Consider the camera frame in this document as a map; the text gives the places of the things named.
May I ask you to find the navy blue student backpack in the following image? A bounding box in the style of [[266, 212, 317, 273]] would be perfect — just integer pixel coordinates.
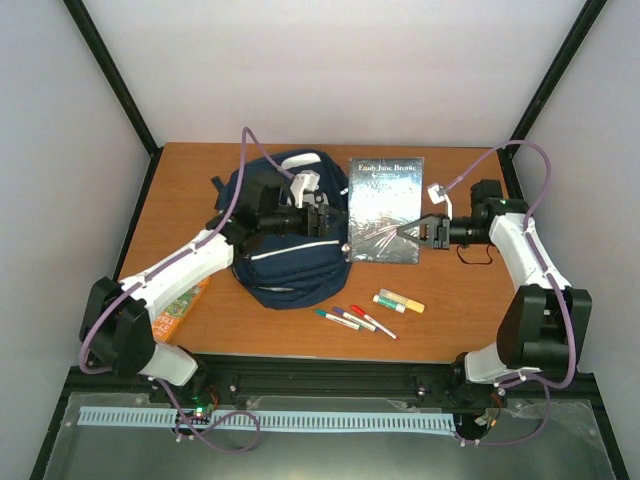
[[211, 148, 350, 310]]

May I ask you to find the light blue slotted cable duct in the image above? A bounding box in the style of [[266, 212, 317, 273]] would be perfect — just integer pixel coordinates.
[[77, 406, 456, 435]]

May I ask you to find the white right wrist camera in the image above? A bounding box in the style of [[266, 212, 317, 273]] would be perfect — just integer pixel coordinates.
[[427, 183, 453, 219]]

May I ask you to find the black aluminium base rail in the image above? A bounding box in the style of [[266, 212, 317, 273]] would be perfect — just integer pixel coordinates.
[[63, 355, 600, 413]]

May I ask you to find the green label glue stick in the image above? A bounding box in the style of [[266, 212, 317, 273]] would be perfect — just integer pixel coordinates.
[[373, 295, 406, 313]]

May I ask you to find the yellow highlighter pen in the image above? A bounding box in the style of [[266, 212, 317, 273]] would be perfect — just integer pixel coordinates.
[[379, 289, 425, 314]]

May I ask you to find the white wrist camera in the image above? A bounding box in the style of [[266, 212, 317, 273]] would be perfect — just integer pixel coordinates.
[[290, 170, 320, 208], [427, 183, 453, 219]]

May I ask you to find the orange treehouse book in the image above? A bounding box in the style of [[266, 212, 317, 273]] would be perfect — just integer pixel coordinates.
[[151, 277, 210, 343]]

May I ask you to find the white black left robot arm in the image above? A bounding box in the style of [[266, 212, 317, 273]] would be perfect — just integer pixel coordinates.
[[79, 170, 348, 403]]

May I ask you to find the red capped marker pen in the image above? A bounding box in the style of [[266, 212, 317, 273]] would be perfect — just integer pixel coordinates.
[[350, 304, 398, 340]]

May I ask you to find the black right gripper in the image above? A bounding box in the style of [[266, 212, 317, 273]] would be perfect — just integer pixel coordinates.
[[398, 213, 493, 249]]

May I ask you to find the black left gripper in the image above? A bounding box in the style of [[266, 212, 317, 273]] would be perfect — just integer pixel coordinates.
[[261, 202, 347, 238]]

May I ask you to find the dark blue castle cover book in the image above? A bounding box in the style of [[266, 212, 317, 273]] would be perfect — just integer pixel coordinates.
[[347, 157, 424, 265]]

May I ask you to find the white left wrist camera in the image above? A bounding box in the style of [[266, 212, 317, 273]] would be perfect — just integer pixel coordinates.
[[290, 170, 320, 208]]

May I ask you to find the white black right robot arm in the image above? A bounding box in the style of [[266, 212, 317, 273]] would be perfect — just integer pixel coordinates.
[[396, 180, 592, 403]]

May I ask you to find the green capped marker pen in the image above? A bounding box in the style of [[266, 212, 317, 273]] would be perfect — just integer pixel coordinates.
[[314, 309, 361, 331]]

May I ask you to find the purple capped marker pen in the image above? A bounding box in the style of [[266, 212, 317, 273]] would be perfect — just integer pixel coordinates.
[[332, 307, 377, 332]]

